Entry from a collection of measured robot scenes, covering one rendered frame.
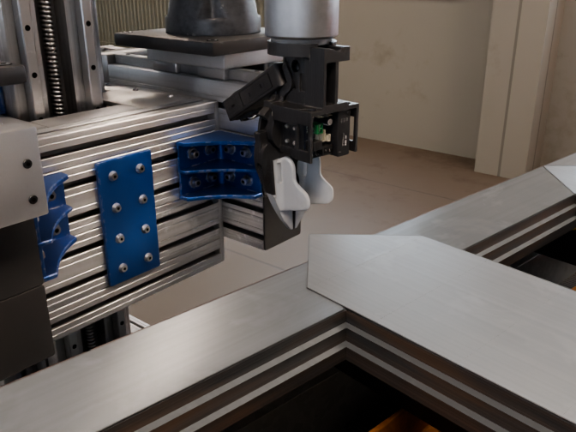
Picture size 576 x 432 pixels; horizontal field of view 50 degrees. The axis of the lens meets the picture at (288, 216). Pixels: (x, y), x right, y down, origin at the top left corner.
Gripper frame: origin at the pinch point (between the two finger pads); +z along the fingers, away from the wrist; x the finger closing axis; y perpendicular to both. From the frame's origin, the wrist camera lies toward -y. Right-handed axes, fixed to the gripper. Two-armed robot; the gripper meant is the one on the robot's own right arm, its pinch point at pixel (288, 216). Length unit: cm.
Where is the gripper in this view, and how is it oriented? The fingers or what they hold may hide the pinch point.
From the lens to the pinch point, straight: 72.9
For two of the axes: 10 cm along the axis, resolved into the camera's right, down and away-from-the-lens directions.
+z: 0.0, 9.3, 3.7
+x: 7.4, -2.5, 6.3
